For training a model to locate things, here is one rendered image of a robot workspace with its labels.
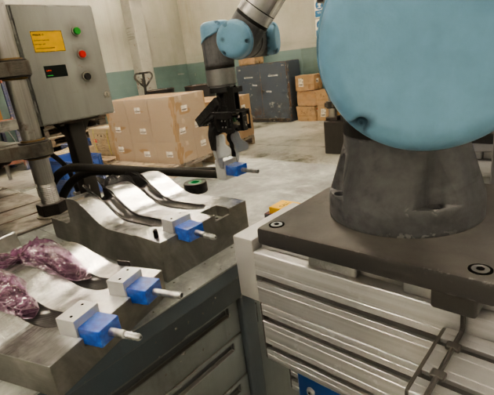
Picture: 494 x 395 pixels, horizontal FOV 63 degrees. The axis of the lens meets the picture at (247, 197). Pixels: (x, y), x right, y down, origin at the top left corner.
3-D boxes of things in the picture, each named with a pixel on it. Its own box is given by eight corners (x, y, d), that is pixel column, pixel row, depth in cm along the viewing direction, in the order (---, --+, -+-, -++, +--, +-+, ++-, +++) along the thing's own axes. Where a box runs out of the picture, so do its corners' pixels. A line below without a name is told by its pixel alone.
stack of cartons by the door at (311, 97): (346, 117, 742) (343, 70, 715) (338, 121, 718) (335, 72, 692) (305, 117, 794) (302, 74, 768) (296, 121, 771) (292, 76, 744)
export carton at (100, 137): (141, 149, 605) (136, 122, 592) (116, 157, 573) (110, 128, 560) (117, 147, 644) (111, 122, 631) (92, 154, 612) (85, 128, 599)
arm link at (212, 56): (226, 17, 94) (192, 23, 96) (232, 67, 97) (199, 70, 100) (236, 19, 101) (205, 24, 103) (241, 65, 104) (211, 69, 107)
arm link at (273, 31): (272, 56, 90) (227, 61, 94) (282, 54, 100) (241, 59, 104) (269, 17, 88) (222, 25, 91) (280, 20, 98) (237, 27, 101)
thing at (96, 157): (106, 172, 457) (102, 153, 450) (76, 183, 425) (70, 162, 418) (74, 169, 489) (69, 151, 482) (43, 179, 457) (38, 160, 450)
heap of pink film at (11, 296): (100, 270, 77) (91, 233, 75) (19, 327, 62) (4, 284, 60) (9, 259, 88) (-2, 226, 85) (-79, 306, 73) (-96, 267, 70)
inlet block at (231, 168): (265, 178, 108) (263, 158, 106) (252, 183, 104) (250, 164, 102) (229, 174, 116) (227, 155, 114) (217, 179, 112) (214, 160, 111)
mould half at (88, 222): (249, 233, 100) (243, 182, 95) (168, 283, 82) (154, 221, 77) (133, 206, 132) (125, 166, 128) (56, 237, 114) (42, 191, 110)
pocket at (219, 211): (231, 222, 94) (229, 208, 93) (216, 231, 90) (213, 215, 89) (218, 219, 97) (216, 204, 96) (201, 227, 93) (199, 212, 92)
